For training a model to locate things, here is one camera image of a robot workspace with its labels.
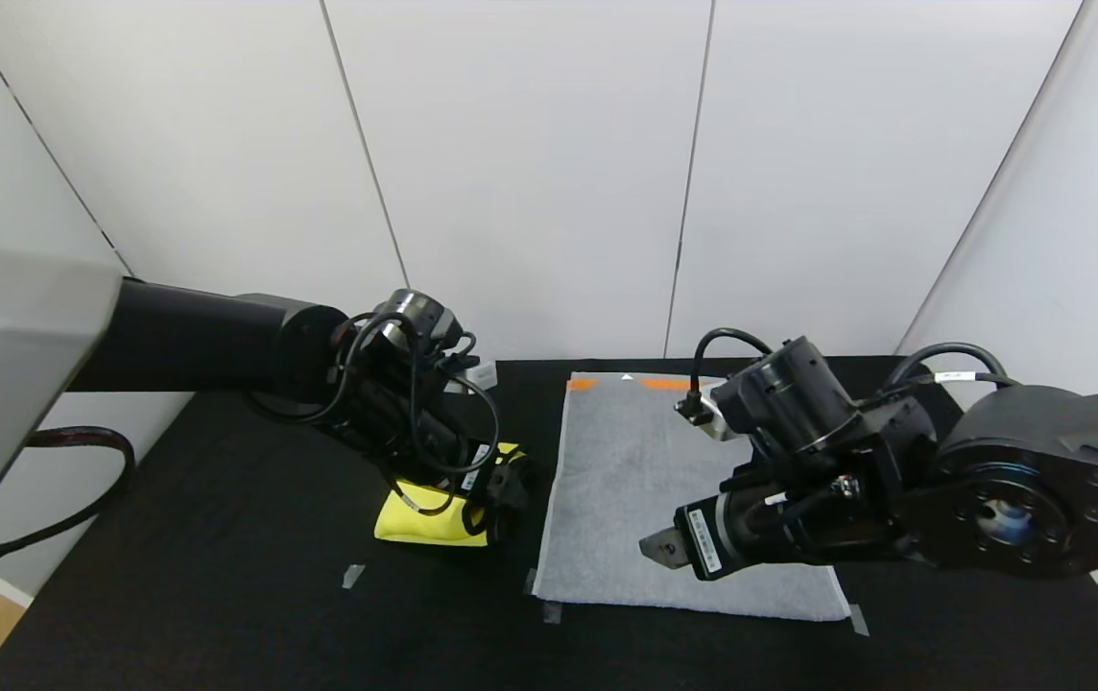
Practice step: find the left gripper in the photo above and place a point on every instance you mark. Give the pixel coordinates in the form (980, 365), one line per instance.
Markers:
(489, 477)

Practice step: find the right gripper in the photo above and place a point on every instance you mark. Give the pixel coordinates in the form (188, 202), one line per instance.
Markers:
(704, 541)

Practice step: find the grey towel with orange marks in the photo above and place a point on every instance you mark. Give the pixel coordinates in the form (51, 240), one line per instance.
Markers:
(626, 499)

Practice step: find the yellow towel with black trim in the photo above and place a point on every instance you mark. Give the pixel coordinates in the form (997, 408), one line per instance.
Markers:
(415, 523)

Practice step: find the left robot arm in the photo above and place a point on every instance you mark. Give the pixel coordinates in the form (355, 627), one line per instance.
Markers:
(203, 336)

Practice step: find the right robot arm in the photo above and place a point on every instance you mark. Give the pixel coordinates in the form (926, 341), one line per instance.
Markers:
(1038, 461)

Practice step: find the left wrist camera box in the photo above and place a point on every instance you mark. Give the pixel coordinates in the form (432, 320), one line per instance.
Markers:
(482, 374)

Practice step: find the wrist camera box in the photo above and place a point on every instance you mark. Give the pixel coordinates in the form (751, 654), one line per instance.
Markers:
(717, 415)
(482, 374)

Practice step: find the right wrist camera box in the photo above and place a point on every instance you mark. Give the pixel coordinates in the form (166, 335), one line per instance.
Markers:
(717, 415)

